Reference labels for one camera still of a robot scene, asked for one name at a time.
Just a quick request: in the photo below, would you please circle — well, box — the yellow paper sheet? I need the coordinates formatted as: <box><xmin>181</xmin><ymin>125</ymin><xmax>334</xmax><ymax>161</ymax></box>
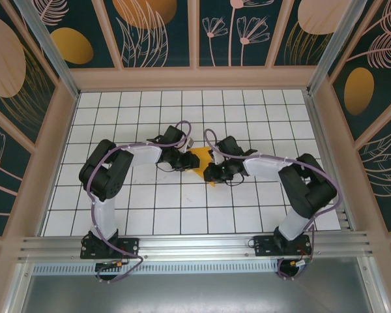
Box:
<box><xmin>188</xmin><ymin>146</ymin><xmax>218</xmax><ymax>187</ymax></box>

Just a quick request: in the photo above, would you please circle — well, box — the grey metal base sheet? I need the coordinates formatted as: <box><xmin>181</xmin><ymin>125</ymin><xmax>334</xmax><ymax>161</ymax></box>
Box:
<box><xmin>18</xmin><ymin>274</ymin><xmax>375</xmax><ymax>313</ymax></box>

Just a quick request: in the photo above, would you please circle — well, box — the thin black left gripper cable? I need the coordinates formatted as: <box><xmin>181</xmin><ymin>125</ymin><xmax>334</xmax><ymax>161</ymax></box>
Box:
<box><xmin>155</xmin><ymin>162</ymin><xmax>183</xmax><ymax>174</ymax></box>

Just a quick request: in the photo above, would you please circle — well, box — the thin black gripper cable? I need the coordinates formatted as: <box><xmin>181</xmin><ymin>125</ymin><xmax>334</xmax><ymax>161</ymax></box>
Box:
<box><xmin>155</xmin><ymin>162</ymin><xmax>183</xmax><ymax>174</ymax></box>
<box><xmin>227</xmin><ymin>172</ymin><xmax>245</xmax><ymax>187</ymax></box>

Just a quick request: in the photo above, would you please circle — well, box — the thin black right gripper cable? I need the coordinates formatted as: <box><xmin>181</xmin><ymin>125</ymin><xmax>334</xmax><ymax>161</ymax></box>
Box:
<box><xmin>227</xmin><ymin>172</ymin><xmax>245</xmax><ymax>187</ymax></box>

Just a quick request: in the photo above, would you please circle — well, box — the long aluminium base rail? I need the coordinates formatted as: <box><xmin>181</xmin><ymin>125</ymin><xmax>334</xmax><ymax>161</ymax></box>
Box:
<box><xmin>18</xmin><ymin>230</ymin><xmax>377</xmax><ymax>261</ymax></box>

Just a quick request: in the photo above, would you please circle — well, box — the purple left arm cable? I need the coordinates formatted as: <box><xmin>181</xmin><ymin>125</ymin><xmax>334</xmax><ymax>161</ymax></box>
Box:
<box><xmin>87</xmin><ymin>120</ymin><xmax>193</xmax><ymax>285</ymax></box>

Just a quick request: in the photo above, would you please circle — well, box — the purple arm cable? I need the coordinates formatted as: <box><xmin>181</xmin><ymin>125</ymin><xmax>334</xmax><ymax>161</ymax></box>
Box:
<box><xmin>204</xmin><ymin>128</ymin><xmax>342</xmax><ymax>282</ymax></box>
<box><xmin>87</xmin><ymin>120</ymin><xmax>193</xmax><ymax>285</ymax></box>

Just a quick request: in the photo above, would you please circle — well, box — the aluminium side rail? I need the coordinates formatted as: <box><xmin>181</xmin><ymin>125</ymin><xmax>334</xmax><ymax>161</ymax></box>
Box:
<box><xmin>304</xmin><ymin>93</ymin><xmax>358</xmax><ymax>233</ymax></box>

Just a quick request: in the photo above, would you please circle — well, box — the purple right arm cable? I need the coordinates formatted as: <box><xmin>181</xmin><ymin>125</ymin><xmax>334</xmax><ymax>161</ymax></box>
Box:
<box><xmin>204</xmin><ymin>128</ymin><xmax>342</xmax><ymax>282</ymax></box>

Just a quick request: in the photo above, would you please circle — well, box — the aluminium frame post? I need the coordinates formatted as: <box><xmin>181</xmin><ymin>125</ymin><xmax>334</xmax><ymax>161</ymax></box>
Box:
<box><xmin>13</xmin><ymin>0</ymin><xmax>81</xmax><ymax>99</ymax></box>
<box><xmin>308</xmin><ymin>0</ymin><xmax>361</xmax><ymax>96</ymax></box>

